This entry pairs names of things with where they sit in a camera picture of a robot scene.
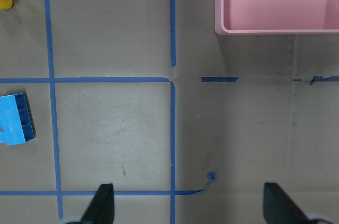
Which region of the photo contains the yellow toy block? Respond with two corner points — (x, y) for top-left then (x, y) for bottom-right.
(0, 0), (13, 10)

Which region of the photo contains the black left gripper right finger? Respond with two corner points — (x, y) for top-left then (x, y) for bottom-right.
(263, 182), (313, 224)

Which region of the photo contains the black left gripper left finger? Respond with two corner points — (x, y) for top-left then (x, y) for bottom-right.
(80, 183), (115, 224)

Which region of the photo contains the blue toy block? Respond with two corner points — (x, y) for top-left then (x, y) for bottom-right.
(1, 93), (35, 146)

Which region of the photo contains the pink plastic box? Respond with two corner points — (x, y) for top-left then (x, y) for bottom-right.
(215, 0), (338, 35)

